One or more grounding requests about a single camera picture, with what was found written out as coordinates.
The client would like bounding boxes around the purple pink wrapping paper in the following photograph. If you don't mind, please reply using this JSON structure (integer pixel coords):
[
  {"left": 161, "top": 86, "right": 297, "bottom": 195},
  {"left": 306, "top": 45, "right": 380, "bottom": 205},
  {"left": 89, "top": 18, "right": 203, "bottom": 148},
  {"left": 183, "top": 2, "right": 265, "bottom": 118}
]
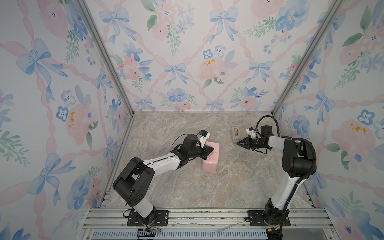
[{"left": 202, "top": 142, "right": 220, "bottom": 174}]

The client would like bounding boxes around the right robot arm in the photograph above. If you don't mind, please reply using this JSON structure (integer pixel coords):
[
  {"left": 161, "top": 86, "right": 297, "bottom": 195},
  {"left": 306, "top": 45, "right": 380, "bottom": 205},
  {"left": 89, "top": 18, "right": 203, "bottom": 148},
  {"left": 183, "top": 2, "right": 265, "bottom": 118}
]
[{"left": 237, "top": 136, "right": 317, "bottom": 226}]

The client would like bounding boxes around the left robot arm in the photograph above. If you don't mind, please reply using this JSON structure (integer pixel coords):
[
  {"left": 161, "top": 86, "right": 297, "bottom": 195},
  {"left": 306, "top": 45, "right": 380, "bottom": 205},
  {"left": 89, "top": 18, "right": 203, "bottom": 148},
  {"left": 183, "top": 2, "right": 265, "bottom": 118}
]
[{"left": 113, "top": 130, "right": 215, "bottom": 220}]

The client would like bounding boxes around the grey tape dispenser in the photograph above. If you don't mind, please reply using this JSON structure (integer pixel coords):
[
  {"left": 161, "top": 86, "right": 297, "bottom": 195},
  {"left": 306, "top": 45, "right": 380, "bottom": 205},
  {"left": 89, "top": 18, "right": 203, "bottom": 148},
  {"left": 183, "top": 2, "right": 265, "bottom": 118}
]
[{"left": 231, "top": 127, "right": 241, "bottom": 143}]

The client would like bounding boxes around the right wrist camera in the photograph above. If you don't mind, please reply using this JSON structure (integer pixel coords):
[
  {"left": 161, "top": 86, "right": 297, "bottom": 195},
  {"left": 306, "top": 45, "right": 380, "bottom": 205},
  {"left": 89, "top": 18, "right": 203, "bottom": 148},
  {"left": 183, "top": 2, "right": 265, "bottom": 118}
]
[{"left": 246, "top": 126, "right": 274, "bottom": 139}]

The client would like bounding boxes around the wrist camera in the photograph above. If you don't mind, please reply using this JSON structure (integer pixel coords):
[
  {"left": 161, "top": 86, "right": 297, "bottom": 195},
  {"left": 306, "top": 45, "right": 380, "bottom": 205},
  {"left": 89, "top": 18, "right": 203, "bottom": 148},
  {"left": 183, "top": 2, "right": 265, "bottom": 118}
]
[
  {"left": 197, "top": 130, "right": 210, "bottom": 149},
  {"left": 246, "top": 126, "right": 274, "bottom": 139}
]

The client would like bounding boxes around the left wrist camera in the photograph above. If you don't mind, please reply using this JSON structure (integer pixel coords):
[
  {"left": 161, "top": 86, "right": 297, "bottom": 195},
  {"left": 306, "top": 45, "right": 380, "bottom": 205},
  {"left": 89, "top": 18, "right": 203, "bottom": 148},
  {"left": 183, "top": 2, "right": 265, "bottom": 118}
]
[{"left": 197, "top": 130, "right": 210, "bottom": 149}]

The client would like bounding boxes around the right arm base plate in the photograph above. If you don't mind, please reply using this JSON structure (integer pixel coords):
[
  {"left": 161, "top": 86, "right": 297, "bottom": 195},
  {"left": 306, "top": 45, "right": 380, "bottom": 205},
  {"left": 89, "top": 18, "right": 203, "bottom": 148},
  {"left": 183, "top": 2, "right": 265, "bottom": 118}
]
[{"left": 244, "top": 210, "right": 283, "bottom": 228}]

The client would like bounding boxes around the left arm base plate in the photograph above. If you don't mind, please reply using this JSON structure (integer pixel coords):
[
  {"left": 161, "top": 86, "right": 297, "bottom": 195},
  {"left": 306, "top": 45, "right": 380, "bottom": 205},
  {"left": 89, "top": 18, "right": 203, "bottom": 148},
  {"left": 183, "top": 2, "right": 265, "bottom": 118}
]
[{"left": 123, "top": 209, "right": 170, "bottom": 228}]

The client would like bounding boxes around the aluminium frame rail front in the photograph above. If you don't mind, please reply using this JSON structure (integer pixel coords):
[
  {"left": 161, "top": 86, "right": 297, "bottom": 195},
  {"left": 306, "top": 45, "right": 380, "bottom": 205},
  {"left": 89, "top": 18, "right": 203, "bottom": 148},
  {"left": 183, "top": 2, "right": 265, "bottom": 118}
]
[{"left": 82, "top": 208, "right": 334, "bottom": 230}]

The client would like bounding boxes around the vented cable duct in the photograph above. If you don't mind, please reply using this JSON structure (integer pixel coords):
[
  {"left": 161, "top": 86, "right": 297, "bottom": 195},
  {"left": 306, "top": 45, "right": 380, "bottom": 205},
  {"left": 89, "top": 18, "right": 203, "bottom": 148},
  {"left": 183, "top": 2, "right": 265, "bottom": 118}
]
[{"left": 90, "top": 229, "right": 269, "bottom": 240}]

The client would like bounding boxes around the right aluminium corner post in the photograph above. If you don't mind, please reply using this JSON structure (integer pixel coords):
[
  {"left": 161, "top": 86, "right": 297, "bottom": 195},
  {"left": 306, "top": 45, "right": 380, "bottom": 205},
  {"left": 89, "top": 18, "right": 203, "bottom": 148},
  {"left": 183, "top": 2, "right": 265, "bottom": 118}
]
[{"left": 271, "top": 0, "right": 345, "bottom": 117}]

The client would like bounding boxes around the aluminium corner post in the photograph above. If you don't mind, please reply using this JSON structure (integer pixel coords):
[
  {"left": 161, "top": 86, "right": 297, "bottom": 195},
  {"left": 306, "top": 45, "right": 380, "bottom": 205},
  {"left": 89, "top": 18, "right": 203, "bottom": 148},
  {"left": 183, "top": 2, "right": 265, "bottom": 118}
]
[
  {"left": 74, "top": 0, "right": 134, "bottom": 117},
  {"left": 271, "top": 0, "right": 345, "bottom": 117}
]

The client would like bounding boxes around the left aluminium corner post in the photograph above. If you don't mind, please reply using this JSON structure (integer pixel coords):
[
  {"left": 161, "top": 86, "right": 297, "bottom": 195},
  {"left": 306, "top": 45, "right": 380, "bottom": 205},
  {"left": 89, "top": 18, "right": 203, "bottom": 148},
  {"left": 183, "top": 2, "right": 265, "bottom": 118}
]
[{"left": 74, "top": 0, "right": 134, "bottom": 117}]

